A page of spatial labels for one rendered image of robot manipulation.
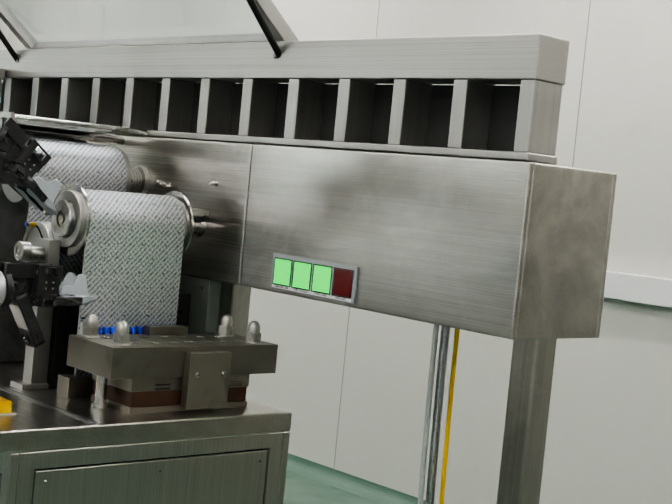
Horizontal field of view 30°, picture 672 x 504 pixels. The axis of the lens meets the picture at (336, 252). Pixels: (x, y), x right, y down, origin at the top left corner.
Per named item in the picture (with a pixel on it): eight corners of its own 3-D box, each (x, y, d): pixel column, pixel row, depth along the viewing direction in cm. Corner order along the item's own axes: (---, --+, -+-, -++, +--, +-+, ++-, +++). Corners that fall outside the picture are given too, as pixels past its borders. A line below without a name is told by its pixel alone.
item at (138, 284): (77, 334, 251) (85, 242, 250) (173, 333, 267) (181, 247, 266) (78, 334, 250) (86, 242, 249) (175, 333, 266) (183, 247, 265)
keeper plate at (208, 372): (180, 407, 245) (185, 351, 244) (220, 404, 251) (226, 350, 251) (187, 409, 243) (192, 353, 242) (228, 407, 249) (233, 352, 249)
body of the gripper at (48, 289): (67, 266, 243) (10, 264, 235) (63, 310, 243) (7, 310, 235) (47, 261, 249) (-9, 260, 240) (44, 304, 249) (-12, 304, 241)
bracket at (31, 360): (7, 386, 255) (20, 236, 253) (36, 385, 259) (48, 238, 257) (19, 391, 251) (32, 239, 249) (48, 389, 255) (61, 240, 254)
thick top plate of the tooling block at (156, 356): (66, 364, 245) (68, 334, 245) (228, 360, 272) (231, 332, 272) (110, 379, 233) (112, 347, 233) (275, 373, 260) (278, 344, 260)
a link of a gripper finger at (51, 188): (78, 197, 252) (47, 165, 247) (59, 219, 250) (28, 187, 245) (70, 197, 254) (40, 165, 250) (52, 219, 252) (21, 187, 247)
